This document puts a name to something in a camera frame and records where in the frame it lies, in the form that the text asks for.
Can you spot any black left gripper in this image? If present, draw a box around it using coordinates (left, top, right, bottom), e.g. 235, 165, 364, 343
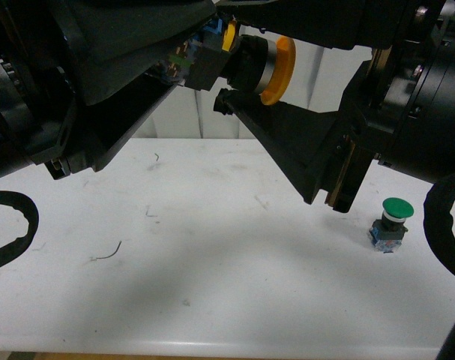
0, 1, 216, 178

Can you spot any black sleeved cable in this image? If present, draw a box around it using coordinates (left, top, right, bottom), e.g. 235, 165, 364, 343
0, 190, 40, 275
423, 170, 455, 360

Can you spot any yellow push button switch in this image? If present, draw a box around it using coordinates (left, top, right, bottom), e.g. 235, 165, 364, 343
149, 18, 296, 106

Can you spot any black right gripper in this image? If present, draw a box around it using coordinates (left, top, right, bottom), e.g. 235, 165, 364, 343
214, 0, 433, 213

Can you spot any black sleeved cable right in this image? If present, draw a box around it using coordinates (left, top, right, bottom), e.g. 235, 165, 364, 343
423, 170, 455, 360

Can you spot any black sleeved cable left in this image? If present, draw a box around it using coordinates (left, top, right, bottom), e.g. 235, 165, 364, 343
0, 190, 40, 275

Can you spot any green mushroom push button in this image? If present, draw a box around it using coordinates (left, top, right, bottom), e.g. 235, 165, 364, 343
369, 197, 415, 254

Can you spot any curved dark wire scrap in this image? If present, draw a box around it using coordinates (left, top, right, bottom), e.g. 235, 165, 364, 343
89, 241, 123, 262

